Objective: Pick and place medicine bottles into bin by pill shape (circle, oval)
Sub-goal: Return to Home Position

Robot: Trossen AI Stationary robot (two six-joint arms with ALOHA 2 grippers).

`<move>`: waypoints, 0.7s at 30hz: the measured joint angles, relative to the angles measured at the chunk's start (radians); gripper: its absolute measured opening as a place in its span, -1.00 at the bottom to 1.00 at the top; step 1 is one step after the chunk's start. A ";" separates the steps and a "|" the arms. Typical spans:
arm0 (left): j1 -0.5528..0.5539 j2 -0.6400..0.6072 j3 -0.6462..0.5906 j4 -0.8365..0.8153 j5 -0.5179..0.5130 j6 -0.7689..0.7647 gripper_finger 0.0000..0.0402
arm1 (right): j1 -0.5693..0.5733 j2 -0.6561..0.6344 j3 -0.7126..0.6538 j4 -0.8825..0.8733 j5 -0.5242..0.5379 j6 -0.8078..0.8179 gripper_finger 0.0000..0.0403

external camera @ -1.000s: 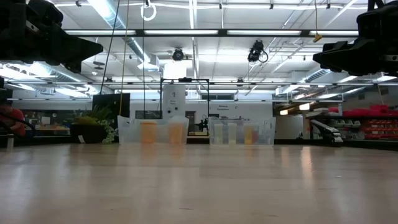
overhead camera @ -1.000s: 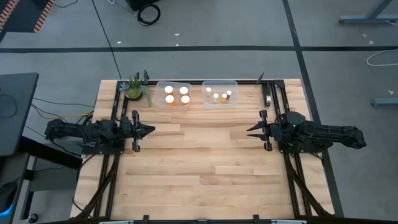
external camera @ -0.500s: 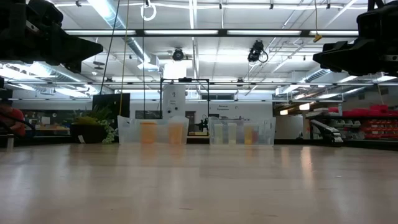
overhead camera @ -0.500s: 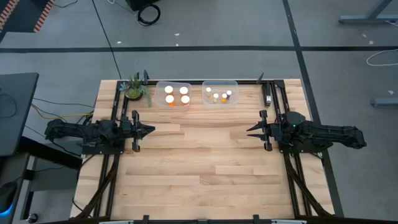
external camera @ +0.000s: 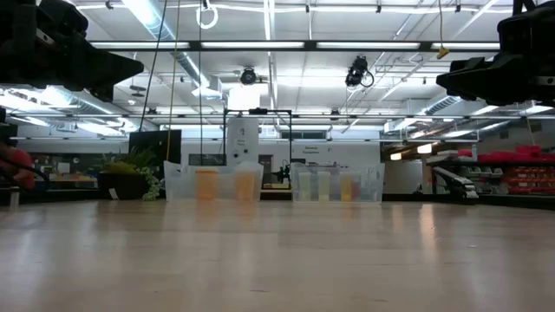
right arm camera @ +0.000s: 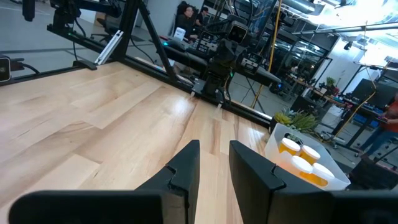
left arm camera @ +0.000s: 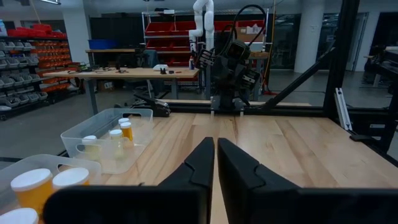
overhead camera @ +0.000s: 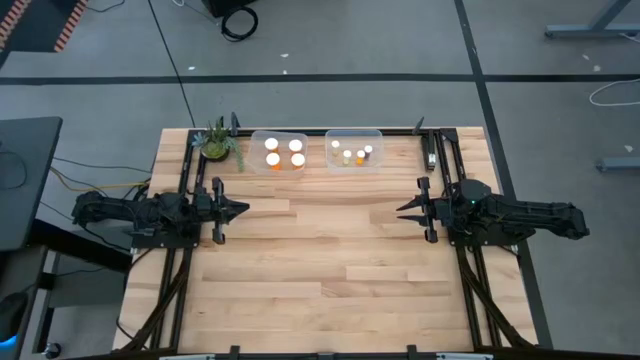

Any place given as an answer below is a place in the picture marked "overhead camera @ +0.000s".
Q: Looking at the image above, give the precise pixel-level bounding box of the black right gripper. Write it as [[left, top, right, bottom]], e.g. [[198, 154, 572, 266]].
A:
[[396, 176, 451, 245]]

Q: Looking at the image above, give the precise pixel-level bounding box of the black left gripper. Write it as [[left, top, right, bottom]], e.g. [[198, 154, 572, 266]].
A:
[[195, 177, 251, 245]]

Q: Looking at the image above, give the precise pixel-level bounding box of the clear plastic bin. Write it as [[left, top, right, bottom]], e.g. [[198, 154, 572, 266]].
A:
[[248, 129, 309, 177], [324, 128, 385, 175]]

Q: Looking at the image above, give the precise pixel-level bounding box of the black clamp with silver end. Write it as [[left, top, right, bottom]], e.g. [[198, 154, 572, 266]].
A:
[[422, 130, 439, 173]]

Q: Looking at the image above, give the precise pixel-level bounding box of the potted succulent plant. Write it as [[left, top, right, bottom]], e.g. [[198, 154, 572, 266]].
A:
[[192, 117, 246, 171]]

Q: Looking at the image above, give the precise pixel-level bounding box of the black box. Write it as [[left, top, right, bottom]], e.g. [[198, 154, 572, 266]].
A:
[[202, 0, 259, 19]]

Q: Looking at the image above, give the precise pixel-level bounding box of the grey table foot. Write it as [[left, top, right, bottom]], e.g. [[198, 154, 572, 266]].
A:
[[594, 156, 640, 175]]

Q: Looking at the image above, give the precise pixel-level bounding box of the black desk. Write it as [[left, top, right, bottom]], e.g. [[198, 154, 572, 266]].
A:
[[0, 116, 64, 252]]

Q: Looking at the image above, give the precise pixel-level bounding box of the grey table base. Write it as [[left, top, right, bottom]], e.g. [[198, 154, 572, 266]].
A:
[[544, 0, 640, 40]]

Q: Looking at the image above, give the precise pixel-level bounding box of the black orange striped mat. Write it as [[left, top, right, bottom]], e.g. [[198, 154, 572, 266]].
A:
[[0, 0, 91, 54]]

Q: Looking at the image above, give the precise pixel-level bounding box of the black aluminium table frame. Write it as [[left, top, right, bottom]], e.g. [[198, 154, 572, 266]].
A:
[[112, 127, 556, 360]]

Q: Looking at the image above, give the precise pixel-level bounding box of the yellow cable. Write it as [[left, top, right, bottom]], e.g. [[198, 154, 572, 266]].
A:
[[49, 167, 151, 194]]

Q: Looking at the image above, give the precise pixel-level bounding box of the long black floor cable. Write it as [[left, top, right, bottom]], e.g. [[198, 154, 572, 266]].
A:
[[147, 0, 197, 129]]

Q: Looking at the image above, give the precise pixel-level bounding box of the black coiled floor cable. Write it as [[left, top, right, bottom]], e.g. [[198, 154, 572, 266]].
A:
[[220, 5, 260, 42]]

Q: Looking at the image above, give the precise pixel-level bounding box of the white floor cable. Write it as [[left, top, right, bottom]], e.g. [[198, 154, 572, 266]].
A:
[[588, 77, 640, 108]]

